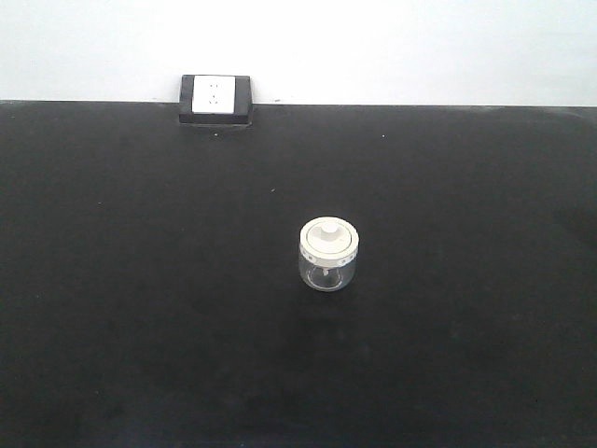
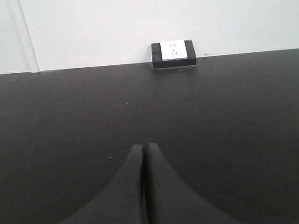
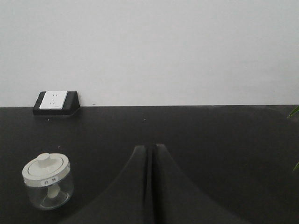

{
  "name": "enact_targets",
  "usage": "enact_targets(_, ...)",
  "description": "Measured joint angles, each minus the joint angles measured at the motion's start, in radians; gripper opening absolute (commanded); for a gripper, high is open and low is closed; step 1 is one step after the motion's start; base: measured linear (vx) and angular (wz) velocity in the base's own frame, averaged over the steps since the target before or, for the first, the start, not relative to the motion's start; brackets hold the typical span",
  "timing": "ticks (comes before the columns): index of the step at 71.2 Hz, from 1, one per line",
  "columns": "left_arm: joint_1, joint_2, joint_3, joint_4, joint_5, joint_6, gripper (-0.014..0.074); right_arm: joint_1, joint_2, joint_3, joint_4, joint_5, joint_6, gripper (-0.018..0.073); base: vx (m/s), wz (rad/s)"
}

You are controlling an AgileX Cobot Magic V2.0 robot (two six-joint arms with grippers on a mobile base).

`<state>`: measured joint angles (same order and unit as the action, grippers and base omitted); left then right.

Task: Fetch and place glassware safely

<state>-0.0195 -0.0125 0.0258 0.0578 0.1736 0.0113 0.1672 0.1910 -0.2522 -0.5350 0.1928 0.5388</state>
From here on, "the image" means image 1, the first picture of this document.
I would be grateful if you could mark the glass jar with cream lid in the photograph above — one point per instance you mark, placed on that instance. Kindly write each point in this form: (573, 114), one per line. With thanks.
(327, 253)

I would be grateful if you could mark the white socket on black base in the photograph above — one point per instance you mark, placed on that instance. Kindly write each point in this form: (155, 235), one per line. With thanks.
(215, 100)

